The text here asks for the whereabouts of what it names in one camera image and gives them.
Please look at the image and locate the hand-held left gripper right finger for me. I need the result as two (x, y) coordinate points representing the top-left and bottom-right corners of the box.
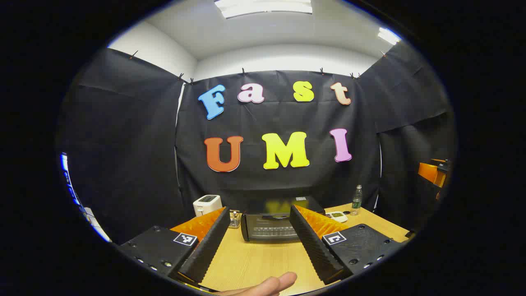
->
(289, 204), (405, 285)

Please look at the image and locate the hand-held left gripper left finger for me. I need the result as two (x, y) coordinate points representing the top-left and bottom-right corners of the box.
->
(117, 206), (231, 284)

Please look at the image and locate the black electric oven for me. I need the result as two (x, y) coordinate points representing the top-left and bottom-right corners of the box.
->
(240, 196), (326, 242)

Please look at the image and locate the white toaster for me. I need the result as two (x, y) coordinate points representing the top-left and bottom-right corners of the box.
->
(193, 194), (223, 217)

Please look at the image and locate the green label plastic bottle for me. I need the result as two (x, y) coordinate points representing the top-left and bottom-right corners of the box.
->
(351, 185), (363, 216)

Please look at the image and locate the black backdrop cloth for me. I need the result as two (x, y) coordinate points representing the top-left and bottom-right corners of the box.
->
(55, 41), (457, 245)

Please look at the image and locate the small ceiling light panel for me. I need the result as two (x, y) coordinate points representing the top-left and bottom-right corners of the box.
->
(377, 27), (401, 45)

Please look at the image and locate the large ceiling light panel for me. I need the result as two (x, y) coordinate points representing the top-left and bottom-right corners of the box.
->
(214, 0), (314, 19)

